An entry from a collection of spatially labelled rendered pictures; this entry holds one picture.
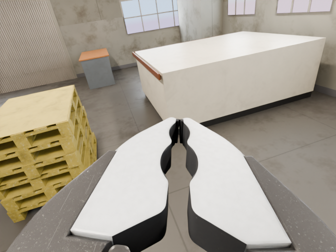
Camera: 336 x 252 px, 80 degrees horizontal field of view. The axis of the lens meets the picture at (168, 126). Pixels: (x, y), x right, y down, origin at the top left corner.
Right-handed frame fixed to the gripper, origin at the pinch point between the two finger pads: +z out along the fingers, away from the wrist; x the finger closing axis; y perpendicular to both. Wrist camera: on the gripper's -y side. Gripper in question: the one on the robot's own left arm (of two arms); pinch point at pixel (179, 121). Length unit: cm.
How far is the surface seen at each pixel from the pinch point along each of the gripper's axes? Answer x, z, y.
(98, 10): -256, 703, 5
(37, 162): -127, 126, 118
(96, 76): -223, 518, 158
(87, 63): -238, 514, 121
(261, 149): 105, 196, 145
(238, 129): 90, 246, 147
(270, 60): 132, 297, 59
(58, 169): -112, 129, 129
